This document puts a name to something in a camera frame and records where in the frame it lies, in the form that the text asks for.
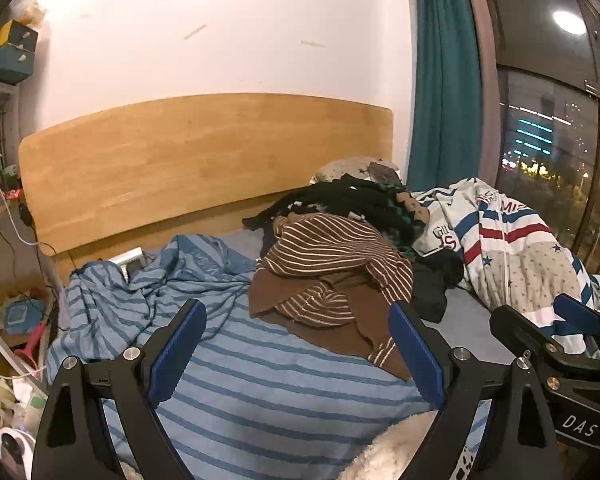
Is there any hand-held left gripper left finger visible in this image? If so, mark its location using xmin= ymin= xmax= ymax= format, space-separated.
xmin=30 ymin=298 xmax=208 ymax=480

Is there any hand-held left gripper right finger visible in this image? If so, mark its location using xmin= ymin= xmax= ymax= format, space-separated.
xmin=387 ymin=301 xmax=565 ymax=480

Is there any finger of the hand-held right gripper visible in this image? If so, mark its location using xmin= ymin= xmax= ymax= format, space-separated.
xmin=553 ymin=292 xmax=600 ymax=361
xmin=489 ymin=304 xmax=570 ymax=368

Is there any black patterned sweater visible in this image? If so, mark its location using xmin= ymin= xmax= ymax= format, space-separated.
xmin=242 ymin=174 xmax=433 ymax=261

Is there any white star print quilt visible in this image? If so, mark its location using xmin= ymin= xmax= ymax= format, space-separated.
xmin=412 ymin=176 xmax=600 ymax=356

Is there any black garment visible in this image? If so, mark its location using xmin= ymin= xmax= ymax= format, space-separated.
xmin=410 ymin=247 xmax=466 ymax=323

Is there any blue striped duvet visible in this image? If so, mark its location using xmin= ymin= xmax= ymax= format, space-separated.
xmin=47 ymin=234 xmax=496 ymax=480

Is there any white fluffy blanket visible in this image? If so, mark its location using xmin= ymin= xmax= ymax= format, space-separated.
xmin=337 ymin=410 xmax=476 ymax=480

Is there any silver device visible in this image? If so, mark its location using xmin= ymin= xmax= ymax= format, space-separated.
xmin=107 ymin=246 xmax=148 ymax=281

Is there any brown striped sweater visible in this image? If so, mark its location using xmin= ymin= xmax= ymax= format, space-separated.
xmin=248 ymin=212 xmax=416 ymax=381

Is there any pink object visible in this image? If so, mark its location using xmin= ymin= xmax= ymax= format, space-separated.
xmin=14 ymin=322 xmax=48 ymax=376

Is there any small teal object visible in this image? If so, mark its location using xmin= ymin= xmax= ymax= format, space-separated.
xmin=2 ymin=296 xmax=46 ymax=335

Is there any glass window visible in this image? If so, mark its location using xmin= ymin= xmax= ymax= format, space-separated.
xmin=495 ymin=0 xmax=600 ymax=281

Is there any dark brown fuzzy cloth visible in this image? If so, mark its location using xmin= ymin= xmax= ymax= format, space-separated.
xmin=365 ymin=160 xmax=401 ymax=183

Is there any white round object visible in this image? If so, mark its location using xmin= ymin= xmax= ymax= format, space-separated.
xmin=0 ymin=427 xmax=37 ymax=480

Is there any wooden headboard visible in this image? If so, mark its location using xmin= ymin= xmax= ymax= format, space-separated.
xmin=19 ymin=92 xmax=395 ymax=261

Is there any star print pillow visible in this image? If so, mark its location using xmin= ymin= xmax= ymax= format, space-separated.
xmin=312 ymin=157 xmax=401 ymax=186

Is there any teal curtain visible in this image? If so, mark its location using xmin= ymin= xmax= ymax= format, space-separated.
xmin=407 ymin=0 xmax=483 ymax=193

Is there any teal storage box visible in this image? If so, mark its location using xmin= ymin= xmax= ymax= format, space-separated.
xmin=0 ymin=20 xmax=39 ymax=86

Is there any black cable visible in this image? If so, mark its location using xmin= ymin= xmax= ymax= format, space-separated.
xmin=0 ymin=200 xmax=66 ymax=311

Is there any white cable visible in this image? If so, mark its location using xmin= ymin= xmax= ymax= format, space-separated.
xmin=0 ymin=67 xmax=56 ymax=256

